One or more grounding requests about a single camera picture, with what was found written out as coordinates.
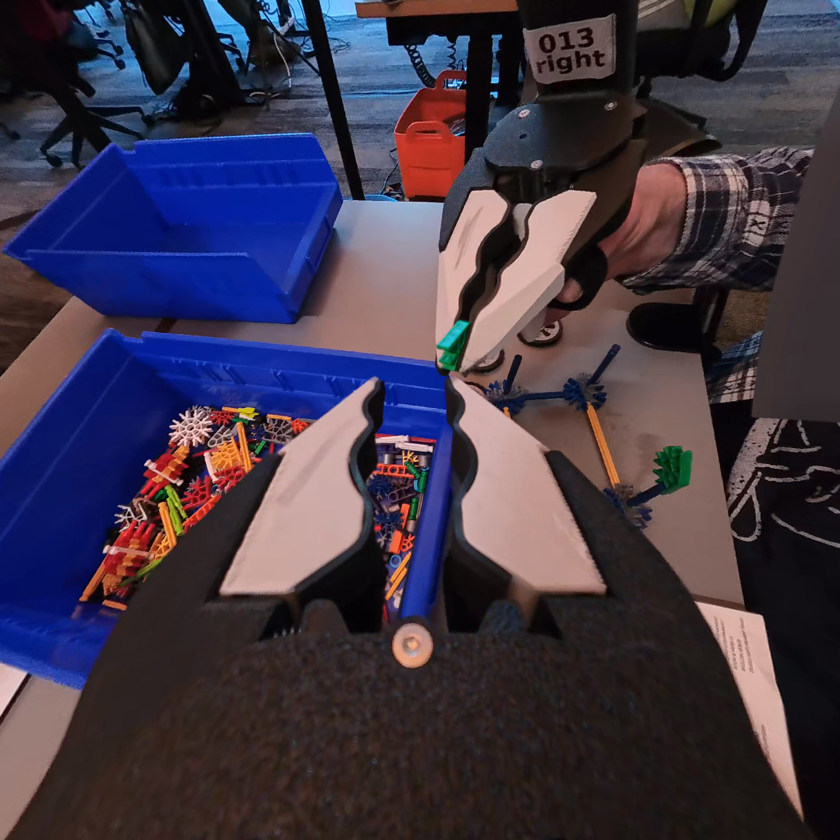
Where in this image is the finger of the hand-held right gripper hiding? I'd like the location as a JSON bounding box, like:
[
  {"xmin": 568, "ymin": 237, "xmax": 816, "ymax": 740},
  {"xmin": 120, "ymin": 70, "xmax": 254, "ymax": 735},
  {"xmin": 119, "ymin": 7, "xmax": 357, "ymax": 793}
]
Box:
[
  {"xmin": 460, "ymin": 191, "xmax": 599, "ymax": 378},
  {"xmin": 435, "ymin": 192, "xmax": 515, "ymax": 358}
]

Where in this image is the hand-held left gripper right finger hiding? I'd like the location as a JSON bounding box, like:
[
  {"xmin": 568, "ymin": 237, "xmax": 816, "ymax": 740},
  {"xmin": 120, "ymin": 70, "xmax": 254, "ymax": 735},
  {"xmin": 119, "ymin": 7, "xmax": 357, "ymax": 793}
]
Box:
[{"xmin": 447, "ymin": 378, "xmax": 609, "ymax": 598}]

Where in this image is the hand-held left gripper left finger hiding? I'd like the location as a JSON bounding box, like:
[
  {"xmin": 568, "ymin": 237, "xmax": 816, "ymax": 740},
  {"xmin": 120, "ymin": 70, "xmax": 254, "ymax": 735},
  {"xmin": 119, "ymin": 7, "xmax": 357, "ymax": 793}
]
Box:
[{"xmin": 220, "ymin": 378, "xmax": 385, "ymax": 598}]

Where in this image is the blue yellow toy rod frame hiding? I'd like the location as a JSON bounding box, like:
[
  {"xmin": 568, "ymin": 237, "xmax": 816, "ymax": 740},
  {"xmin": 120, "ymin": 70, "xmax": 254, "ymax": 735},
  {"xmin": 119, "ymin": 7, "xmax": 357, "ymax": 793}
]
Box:
[{"xmin": 483, "ymin": 344, "xmax": 694, "ymax": 529}]

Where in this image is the pile of colourful toy pieces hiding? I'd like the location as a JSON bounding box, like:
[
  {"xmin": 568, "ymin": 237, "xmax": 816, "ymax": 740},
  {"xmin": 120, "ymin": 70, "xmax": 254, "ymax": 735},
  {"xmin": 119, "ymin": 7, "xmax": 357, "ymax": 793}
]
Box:
[{"xmin": 79, "ymin": 405, "xmax": 441, "ymax": 618}]

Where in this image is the blue bin with white label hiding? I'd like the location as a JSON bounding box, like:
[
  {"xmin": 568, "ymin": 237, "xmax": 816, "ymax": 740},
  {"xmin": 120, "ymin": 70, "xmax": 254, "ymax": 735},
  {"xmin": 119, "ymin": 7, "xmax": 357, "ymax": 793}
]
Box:
[{"xmin": 0, "ymin": 329, "xmax": 460, "ymax": 690}]

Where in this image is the person's right forearm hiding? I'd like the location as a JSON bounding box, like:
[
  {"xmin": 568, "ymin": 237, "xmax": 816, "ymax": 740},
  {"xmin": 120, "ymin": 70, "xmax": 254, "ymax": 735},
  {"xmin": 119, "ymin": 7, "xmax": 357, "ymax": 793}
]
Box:
[{"xmin": 624, "ymin": 147, "xmax": 817, "ymax": 295}]

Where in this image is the person's right hand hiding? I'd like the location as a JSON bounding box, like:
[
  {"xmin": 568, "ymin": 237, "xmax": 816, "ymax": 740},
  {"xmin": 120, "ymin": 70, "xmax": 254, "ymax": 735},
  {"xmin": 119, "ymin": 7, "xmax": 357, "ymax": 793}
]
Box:
[{"xmin": 611, "ymin": 162, "xmax": 693, "ymax": 287}]

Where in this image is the orange bag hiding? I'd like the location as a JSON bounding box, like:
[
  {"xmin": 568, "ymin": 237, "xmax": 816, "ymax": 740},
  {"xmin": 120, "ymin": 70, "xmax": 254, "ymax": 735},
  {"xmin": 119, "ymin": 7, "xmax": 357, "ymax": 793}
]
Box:
[{"xmin": 394, "ymin": 86, "xmax": 471, "ymax": 200}]

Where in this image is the wooden desk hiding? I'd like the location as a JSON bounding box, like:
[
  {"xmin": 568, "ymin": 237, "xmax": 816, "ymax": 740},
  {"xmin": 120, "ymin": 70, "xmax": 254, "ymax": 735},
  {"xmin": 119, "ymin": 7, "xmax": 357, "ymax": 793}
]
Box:
[{"xmin": 355, "ymin": 0, "xmax": 526, "ymax": 130}]

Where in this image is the person's dark printed shirt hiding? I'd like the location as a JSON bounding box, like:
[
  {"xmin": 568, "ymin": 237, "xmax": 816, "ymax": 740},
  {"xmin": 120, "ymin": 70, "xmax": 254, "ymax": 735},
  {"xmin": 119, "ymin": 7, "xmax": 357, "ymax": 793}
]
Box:
[{"xmin": 709, "ymin": 335, "xmax": 840, "ymax": 840}]

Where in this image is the toy instruction sheet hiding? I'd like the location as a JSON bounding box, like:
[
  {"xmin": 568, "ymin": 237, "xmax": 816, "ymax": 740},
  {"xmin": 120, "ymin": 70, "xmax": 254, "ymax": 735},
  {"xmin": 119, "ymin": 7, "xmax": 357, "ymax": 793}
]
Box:
[{"xmin": 696, "ymin": 602, "xmax": 804, "ymax": 821}]

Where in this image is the blue plastic bin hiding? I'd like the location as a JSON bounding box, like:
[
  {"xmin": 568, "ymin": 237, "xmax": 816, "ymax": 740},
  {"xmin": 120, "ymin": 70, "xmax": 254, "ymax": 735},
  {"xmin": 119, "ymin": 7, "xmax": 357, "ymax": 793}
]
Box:
[{"xmin": 4, "ymin": 133, "xmax": 345, "ymax": 325}]

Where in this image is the black metal post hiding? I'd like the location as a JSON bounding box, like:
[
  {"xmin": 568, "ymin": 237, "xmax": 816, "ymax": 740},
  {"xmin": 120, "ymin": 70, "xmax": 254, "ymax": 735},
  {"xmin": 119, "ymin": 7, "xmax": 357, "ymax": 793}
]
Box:
[{"xmin": 300, "ymin": 0, "xmax": 366, "ymax": 200}]

